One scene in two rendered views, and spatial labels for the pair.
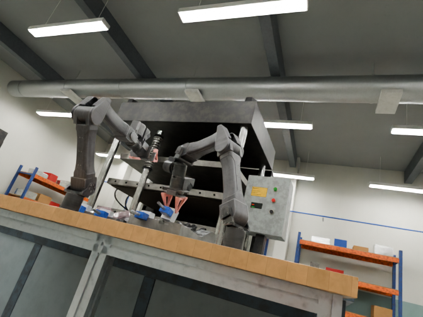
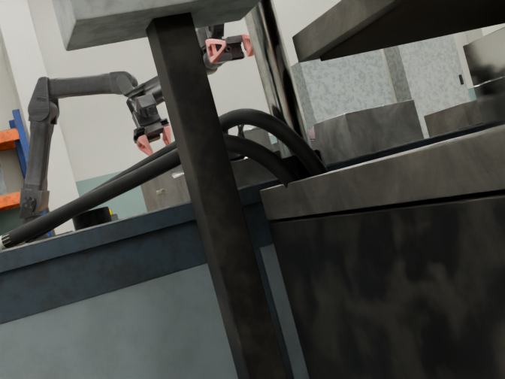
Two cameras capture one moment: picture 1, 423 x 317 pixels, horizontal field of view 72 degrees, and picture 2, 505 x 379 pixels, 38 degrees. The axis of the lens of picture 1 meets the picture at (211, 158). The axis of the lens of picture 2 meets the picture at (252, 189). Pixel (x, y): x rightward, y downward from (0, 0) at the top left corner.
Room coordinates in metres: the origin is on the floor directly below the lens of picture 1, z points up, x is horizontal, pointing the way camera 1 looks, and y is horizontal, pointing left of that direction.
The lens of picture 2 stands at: (2.80, -1.23, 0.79)
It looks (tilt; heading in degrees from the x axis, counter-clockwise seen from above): 0 degrees down; 133
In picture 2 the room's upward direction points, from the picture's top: 15 degrees counter-clockwise
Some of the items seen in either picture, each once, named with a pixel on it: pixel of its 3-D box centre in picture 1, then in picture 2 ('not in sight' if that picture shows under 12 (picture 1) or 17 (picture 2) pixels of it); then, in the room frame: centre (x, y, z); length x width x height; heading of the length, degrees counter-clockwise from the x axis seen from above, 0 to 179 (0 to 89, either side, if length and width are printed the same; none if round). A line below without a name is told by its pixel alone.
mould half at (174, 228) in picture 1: (179, 237); (209, 168); (1.47, 0.05, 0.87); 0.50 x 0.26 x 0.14; 153
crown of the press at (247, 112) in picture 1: (193, 151); not in sight; (2.53, 0.18, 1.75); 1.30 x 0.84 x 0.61; 63
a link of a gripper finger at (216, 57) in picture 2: (151, 156); (222, 46); (1.40, 0.29, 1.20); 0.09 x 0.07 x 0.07; 161
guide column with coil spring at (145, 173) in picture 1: (134, 204); not in sight; (2.30, 0.48, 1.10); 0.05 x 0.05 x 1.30
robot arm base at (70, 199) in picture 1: (71, 204); not in sight; (1.08, 0.44, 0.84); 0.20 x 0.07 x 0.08; 71
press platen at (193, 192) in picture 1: (181, 202); not in sight; (2.57, 0.15, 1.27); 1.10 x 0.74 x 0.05; 63
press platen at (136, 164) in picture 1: (189, 177); not in sight; (2.58, 0.15, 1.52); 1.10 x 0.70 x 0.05; 63
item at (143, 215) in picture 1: (140, 215); not in sight; (1.26, 0.22, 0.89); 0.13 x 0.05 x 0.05; 153
